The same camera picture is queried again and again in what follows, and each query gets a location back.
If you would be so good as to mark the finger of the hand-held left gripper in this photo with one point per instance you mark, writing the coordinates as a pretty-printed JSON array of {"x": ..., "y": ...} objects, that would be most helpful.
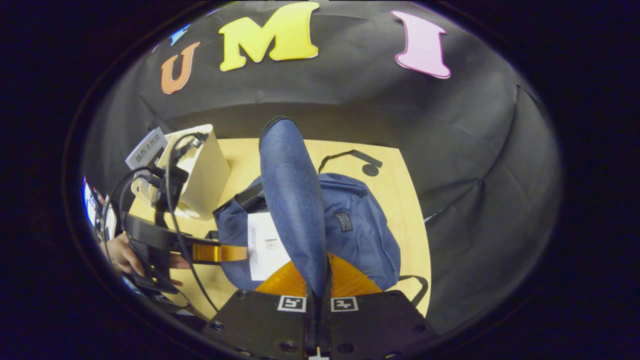
[{"x": 220, "y": 252}]

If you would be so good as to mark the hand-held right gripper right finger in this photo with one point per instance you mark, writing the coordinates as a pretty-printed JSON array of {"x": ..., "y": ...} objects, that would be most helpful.
[{"x": 370, "y": 325}]

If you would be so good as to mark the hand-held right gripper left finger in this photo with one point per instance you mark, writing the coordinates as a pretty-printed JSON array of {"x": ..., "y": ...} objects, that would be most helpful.
[{"x": 260, "y": 325}]

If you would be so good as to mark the cream plastic bookshelf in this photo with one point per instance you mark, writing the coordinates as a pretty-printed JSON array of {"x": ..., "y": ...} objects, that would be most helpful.
[{"x": 210, "y": 175}]

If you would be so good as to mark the blue schoolbag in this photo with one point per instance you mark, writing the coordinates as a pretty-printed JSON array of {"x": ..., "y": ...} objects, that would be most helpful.
[{"x": 360, "y": 235}]

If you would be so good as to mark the black backdrop cloth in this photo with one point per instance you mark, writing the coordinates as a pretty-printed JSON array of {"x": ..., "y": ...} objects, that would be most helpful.
[{"x": 350, "y": 100}]

